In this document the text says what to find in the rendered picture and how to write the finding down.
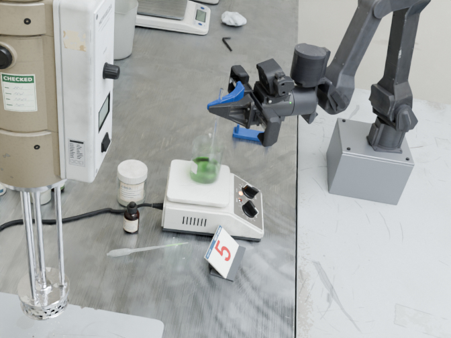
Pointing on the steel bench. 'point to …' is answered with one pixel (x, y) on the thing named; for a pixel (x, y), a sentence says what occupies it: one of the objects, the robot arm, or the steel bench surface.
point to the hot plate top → (212, 193)
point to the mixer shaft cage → (54, 302)
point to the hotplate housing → (207, 218)
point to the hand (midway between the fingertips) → (226, 106)
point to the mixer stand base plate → (74, 323)
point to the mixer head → (55, 91)
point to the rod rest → (245, 133)
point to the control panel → (245, 202)
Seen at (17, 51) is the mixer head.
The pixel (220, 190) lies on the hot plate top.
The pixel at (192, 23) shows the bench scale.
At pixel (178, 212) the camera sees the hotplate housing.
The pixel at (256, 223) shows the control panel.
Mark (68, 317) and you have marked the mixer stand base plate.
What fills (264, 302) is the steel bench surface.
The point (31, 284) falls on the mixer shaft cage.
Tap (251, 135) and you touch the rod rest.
